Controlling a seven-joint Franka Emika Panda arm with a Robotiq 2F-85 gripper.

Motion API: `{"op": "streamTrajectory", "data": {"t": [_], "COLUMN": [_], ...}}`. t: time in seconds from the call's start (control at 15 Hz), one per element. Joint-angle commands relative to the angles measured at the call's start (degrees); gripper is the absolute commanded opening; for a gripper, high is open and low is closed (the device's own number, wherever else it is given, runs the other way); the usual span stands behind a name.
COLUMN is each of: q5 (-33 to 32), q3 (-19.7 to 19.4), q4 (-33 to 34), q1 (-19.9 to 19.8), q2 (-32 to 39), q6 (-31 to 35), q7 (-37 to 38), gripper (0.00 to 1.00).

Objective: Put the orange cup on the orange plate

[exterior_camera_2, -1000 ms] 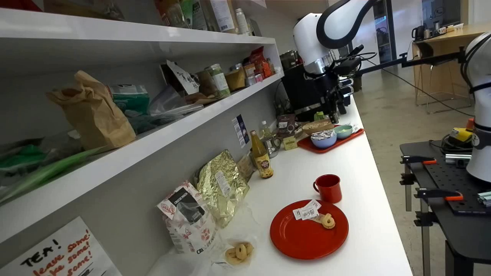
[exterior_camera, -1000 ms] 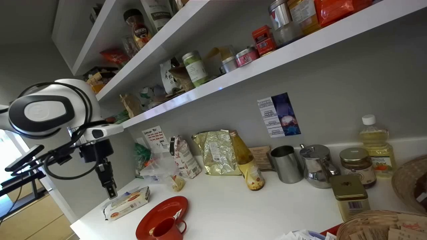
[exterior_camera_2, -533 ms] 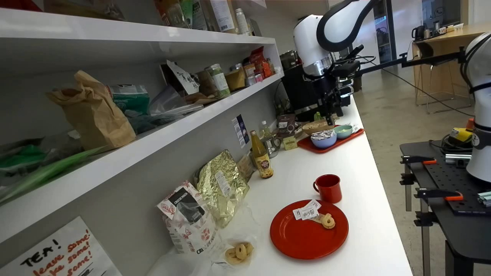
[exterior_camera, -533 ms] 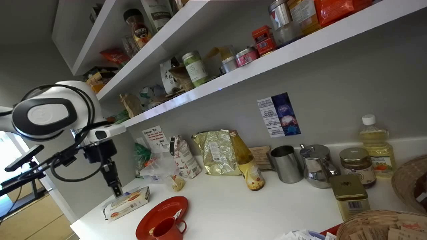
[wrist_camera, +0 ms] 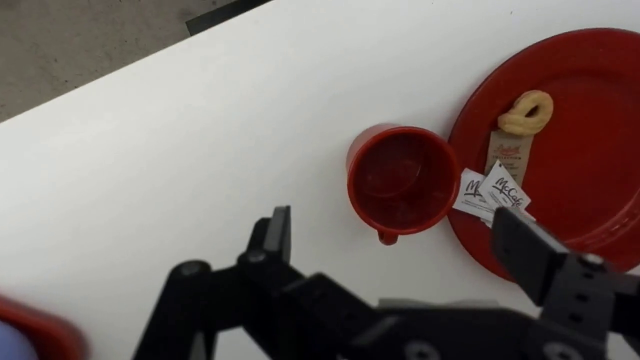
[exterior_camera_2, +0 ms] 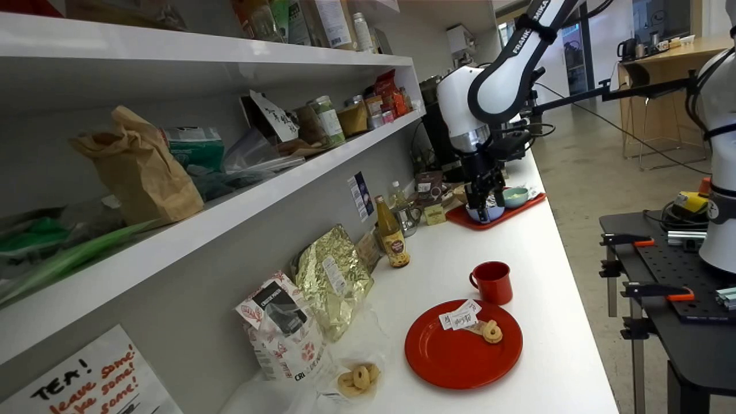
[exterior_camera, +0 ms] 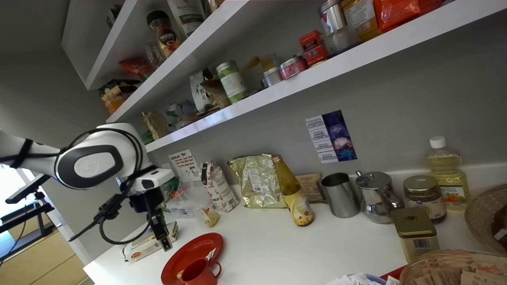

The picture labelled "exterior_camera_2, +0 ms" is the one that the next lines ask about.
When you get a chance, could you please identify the white tea bag packets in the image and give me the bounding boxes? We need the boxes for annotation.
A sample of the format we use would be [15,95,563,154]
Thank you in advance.
[439,299,482,332]

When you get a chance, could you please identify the row of small jars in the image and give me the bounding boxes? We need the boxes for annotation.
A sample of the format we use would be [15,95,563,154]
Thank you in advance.
[365,94,398,129]

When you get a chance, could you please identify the black bag with white label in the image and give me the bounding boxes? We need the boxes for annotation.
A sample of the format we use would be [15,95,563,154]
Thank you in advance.
[240,90,301,145]

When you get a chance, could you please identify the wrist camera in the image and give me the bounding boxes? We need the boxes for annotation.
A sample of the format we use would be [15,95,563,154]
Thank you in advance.
[492,130,533,162]

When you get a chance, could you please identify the brown paper bag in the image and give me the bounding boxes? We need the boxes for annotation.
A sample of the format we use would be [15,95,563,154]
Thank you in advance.
[68,105,205,227]

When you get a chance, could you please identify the row of boxes and jars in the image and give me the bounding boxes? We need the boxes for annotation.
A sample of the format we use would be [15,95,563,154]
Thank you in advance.
[231,0,355,51]

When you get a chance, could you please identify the orange cup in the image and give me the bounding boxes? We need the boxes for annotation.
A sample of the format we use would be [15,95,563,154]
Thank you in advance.
[469,261,513,306]

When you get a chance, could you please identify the black coffee machine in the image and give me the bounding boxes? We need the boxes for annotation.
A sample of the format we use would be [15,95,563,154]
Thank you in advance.
[419,74,467,182]

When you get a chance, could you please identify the handwritten paper sign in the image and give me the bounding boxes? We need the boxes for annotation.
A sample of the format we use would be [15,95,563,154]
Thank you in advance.
[0,324,183,414]

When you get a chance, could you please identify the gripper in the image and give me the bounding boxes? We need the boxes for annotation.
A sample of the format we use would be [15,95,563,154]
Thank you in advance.
[461,147,508,223]

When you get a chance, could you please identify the blue bowl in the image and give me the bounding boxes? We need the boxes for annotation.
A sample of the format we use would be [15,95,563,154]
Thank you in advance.
[465,204,506,224]

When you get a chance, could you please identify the white bottle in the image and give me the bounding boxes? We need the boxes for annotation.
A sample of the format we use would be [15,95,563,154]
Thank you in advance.
[351,12,375,54]

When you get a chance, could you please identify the red packet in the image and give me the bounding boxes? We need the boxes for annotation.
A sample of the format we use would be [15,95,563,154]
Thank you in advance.
[373,70,409,119]

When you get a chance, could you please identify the white wall box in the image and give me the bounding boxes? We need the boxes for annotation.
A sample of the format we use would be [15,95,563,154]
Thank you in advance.
[446,24,478,59]

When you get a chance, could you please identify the gold foil bag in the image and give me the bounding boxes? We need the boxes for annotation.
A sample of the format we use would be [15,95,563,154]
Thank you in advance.
[292,224,375,343]

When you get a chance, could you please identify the green plastic bags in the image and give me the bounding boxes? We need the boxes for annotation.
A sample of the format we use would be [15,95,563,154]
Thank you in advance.
[0,198,157,306]

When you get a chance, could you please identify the white printed paper bag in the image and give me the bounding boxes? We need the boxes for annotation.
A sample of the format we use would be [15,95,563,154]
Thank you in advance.
[234,270,335,385]

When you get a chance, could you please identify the green packet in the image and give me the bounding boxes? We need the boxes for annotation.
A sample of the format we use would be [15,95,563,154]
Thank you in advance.
[160,126,225,174]

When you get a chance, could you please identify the blue and white wall note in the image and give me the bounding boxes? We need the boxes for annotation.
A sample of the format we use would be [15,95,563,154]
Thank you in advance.
[347,171,376,223]

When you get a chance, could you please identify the black cable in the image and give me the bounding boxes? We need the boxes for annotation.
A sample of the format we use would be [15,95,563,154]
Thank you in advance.
[642,199,710,233]

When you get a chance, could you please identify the clear bag of ring cookies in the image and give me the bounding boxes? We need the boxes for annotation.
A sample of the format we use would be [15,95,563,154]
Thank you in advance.
[320,355,387,404]

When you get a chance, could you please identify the wooden table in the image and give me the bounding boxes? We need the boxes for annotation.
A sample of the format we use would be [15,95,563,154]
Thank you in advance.
[618,36,734,172]

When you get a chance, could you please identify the white wall shelf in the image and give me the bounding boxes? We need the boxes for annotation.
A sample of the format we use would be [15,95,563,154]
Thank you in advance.
[0,11,427,365]

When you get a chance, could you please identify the silver metal block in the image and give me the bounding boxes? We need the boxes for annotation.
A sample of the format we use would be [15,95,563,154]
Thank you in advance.
[666,229,708,252]

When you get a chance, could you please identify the glass mug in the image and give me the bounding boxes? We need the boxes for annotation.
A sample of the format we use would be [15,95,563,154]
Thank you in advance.
[396,204,424,238]

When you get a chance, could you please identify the amber bottle with yellow cap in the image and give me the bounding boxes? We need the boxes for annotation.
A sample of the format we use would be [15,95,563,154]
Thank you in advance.
[374,194,411,269]

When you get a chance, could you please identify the black orange clamp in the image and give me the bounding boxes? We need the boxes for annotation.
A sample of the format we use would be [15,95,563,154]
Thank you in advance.
[599,232,657,249]
[620,282,696,304]

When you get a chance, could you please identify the dark plastic bag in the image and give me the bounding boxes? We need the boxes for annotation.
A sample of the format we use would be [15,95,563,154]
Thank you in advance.
[186,163,278,202]

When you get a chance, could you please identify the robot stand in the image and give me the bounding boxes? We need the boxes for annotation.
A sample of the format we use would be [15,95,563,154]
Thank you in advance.
[598,210,736,414]

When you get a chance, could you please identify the camera on mount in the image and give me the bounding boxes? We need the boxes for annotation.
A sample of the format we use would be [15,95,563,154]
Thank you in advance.
[526,67,697,140]

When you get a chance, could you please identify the clear plastic bag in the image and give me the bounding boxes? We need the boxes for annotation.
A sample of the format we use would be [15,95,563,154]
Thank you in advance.
[223,126,306,174]

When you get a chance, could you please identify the red tray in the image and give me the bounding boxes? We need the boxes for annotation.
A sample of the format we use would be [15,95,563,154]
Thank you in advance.
[445,191,547,231]

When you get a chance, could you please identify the green bowl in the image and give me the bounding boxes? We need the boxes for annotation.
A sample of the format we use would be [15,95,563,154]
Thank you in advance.
[502,186,530,209]

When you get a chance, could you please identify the orange plate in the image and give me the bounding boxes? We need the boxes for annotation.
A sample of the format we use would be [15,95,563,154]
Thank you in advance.
[404,298,524,390]

